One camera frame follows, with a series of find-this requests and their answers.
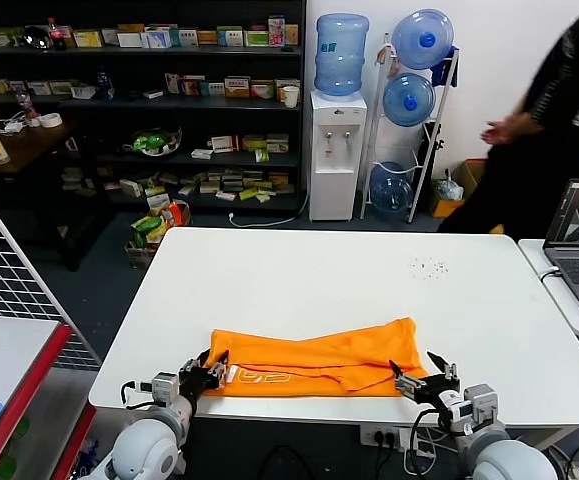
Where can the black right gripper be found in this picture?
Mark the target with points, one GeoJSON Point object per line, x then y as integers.
{"type": "Point", "coordinates": [439, 395]}

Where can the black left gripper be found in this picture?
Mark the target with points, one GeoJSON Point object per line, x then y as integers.
{"type": "Point", "coordinates": [199, 382]}

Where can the orange t-shirt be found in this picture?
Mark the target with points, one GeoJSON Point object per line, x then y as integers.
{"type": "Point", "coordinates": [319, 360]}

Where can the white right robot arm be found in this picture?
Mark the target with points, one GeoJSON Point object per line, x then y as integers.
{"type": "Point", "coordinates": [509, 460]}

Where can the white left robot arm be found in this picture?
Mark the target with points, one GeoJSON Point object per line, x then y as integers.
{"type": "Point", "coordinates": [144, 450]}

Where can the person in black clothes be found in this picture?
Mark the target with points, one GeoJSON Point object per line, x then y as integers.
{"type": "Point", "coordinates": [544, 165]}

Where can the person's bare hand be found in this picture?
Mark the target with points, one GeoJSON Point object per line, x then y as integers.
{"type": "Point", "coordinates": [511, 129]}

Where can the white power adapter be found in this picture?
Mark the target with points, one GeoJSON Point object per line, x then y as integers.
{"type": "Point", "coordinates": [405, 439]}

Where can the white power strip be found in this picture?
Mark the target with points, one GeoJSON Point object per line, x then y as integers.
{"type": "Point", "coordinates": [376, 436]}

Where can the large white table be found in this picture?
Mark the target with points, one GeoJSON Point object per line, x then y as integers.
{"type": "Point", "coordinates": [319, 280]}

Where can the basket of snack packets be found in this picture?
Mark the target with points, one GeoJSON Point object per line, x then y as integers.
{"type": "Point", "coordinates": [151, 232]}

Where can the small white side table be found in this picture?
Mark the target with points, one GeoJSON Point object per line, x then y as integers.
{"type": "Point", "coordinates": [559, 305]}

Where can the grey floor power strip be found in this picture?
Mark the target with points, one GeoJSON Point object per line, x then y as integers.
{"type": "Point", "coordinates": [578, 471]}

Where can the small yellow box with bag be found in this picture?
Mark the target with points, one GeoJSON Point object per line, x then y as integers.
{"type": "Point", "coordinates": [446, 205]}

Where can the white cabinet with red edge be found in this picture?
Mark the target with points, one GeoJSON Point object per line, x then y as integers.
{"type": "Point", "coordinates": [4, 350]}

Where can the white jug rack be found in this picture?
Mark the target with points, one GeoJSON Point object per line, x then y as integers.
{"type": "Point", "coordinates": [421, 175]}

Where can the white water dispenser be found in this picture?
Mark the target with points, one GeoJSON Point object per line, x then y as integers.
{"type": "Point", "coordinates": [331, 190]}

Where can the red and white medicine box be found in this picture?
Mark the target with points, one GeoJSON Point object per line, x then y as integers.
{"type": "Point", "coordinates": [224, 143]}

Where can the black instrument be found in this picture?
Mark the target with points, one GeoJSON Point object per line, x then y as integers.
{"type": "Point", "coordinates": [430, 150]}

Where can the bowl of green packets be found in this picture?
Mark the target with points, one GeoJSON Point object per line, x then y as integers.
{"type": "Point", "coordinates": [151, 142]}

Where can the black shelving unit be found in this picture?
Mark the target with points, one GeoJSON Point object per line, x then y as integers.
{"type": "Point", "coordinates": [119, 104]}

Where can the orange and white medicine box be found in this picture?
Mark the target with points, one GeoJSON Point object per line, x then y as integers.
{"type": "Point", "coordinates": [237, 87]}

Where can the white paper cup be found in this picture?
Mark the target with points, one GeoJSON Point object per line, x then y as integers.
{"type": "Point", "coordinates": [290, 97]}

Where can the brown wooden table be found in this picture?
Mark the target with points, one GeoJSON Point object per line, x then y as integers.
{"type": "Point", "coordinates": [24, 145]}

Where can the white tape roll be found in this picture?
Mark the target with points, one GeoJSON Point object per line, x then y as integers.
{"type": "Point", "coordinates": [49, 120]}

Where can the blue bottle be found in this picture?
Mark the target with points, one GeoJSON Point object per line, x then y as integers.
{"type": "Point", "coordinates": [104, 85]}

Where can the blue water jug with label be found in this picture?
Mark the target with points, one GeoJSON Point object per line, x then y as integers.
{"type": "Point", "coordinates": [341, 60]}

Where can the green and white box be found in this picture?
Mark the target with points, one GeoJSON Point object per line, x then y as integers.
{"type": "Point", "coordinates": [256, 38]}

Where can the pink and white carton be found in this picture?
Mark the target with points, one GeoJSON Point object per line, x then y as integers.
{"type": "Point", "coordinates": [276, 31]}

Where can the yellow medicine box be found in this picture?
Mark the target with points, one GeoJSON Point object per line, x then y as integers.
{"type": "Point", "coordinates": [87, 38]}

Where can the cola bottle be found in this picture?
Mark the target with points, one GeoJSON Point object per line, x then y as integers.
{"type": "Point", "coordinates": [58, 37]}

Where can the shiny black helmet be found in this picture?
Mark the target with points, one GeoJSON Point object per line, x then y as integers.
{"type": "Point", "coordinates": [36, 37]}

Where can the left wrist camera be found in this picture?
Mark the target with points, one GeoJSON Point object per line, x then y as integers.
{"type": "Point", "coordinates": [165, 385]}

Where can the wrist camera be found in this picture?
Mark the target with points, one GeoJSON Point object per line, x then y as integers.
{"type": "Point", "coordinates": [165, 385]}
{"type": "Point", "coordinates": [481, 404]}

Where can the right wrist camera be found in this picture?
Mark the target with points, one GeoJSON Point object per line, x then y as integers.
{"type": "Point", "coordinates": [481, 404]}

